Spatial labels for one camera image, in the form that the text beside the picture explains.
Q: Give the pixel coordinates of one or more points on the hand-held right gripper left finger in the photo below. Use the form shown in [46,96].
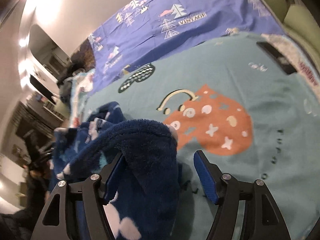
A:
[113,177]

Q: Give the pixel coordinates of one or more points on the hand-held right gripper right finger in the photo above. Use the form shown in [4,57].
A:
[205,177]

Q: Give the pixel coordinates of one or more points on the navy fleece pajama top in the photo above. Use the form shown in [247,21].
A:
[145,150]

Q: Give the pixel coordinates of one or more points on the pile of dark clothes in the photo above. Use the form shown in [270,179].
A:
[70,80]

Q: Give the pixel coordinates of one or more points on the light cartoon quilt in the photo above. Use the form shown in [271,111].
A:
[83,90]

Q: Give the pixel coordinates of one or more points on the teal printed blanket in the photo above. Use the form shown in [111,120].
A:
[265,97]

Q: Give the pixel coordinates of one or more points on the dark floral cushion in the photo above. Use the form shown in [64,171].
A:
[85,55]

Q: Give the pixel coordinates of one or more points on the black phone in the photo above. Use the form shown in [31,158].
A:
[276,56]

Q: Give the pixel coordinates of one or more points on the purple tree print sheet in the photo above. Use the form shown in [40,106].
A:
[155,25]

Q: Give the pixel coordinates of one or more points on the large green pillow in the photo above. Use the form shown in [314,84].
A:
[302,22]

